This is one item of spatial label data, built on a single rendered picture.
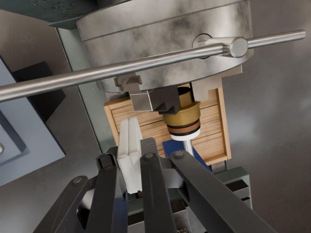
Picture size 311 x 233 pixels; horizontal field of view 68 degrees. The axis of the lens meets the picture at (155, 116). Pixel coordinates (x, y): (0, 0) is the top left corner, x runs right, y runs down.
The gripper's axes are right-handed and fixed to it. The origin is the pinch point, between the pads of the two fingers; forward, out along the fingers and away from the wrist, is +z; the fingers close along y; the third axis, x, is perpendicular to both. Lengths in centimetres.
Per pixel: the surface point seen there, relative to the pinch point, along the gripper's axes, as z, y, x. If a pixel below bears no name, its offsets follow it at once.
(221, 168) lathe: 54, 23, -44
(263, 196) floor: 145, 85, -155
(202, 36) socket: 16.1, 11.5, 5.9
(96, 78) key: 3.9, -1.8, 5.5
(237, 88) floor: 144, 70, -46
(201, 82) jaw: 29.1, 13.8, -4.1
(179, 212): 37, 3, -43
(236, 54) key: 7.5, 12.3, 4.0
